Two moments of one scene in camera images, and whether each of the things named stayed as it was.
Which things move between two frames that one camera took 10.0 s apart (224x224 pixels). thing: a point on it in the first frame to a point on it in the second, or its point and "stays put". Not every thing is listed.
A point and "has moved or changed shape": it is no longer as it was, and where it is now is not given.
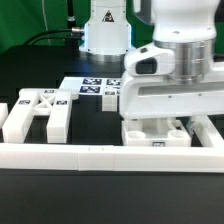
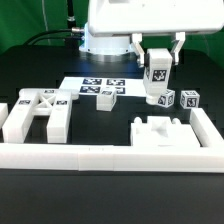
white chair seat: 154,132 has moved or changed shape
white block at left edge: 4,111 stays put
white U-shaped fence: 100,157 stays put
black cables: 70,38 stays put
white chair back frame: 53,103 stays put
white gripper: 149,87 to 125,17
